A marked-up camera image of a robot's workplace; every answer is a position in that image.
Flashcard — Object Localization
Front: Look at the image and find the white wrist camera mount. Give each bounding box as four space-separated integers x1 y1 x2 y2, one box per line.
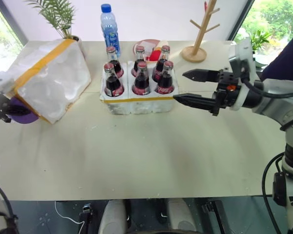
0 71 16 98
228 38 256 111

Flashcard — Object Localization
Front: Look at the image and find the small green leafy plant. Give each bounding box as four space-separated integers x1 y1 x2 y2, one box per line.
250 29 272 53

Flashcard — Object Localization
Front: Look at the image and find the red and white packet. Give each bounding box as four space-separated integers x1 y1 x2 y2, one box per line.
148 39 169 61

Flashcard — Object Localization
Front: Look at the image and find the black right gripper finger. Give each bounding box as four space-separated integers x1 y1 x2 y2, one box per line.
182 69 221 83
173 93 222 117

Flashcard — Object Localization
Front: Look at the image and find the glass cola bottle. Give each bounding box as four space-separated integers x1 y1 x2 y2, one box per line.
131 61 151 96
154 60 175 95
105 46 125 79
131 45 147 78
103 62 125 98
151 45 171 83

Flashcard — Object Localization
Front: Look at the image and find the blue-capped plastic water bottle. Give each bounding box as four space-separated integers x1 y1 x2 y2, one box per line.
100 3 121 59

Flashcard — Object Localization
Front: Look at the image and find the person in dark sleeve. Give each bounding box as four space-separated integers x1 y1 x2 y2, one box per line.
261 31 293 81

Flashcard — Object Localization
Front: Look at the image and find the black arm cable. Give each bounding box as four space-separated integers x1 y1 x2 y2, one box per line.
0 178 18 234
239 73 293 234

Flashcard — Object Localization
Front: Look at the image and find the green potted plant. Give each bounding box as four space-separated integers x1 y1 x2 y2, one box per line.
24 0 83 42

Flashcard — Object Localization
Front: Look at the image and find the black bracket under table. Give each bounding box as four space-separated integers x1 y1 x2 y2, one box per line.
201 199 233 234
79 203 94 234

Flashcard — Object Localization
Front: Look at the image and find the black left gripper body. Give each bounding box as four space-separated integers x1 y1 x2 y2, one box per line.
0 93 15 123

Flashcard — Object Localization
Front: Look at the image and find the white foam bottle crate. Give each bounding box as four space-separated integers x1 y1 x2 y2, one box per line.
99 60 181 116

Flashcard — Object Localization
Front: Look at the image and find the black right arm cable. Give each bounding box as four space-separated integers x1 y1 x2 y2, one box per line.
239 73 293 234

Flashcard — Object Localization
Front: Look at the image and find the wooden mug tree stand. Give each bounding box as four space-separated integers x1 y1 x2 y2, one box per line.
181 0 221 64

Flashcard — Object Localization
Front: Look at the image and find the white rounded shape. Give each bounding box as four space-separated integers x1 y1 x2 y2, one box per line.
97 199 127 234
166 198 199 234

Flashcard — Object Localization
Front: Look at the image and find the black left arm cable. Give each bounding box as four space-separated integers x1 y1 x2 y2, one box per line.
0 178 18 234

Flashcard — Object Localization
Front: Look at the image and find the purple round object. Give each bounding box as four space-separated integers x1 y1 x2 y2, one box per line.
9 97 40 125

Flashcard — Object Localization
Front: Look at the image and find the white foam box yellow tape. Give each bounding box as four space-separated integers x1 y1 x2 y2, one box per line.
8 39 92 125

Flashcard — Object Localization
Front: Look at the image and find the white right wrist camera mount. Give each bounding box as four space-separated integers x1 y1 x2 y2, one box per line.
228 38 256 111

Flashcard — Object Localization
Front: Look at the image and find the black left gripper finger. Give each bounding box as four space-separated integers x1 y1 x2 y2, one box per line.
7 104 31 116

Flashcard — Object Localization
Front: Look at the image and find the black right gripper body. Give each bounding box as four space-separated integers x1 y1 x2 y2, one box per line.
211 69 244 110

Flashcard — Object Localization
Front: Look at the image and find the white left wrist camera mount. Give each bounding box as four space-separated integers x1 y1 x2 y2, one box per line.
0 71 16 98

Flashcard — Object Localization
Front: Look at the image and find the thin white floor cable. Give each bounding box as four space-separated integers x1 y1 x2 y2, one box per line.
54 200 85 234

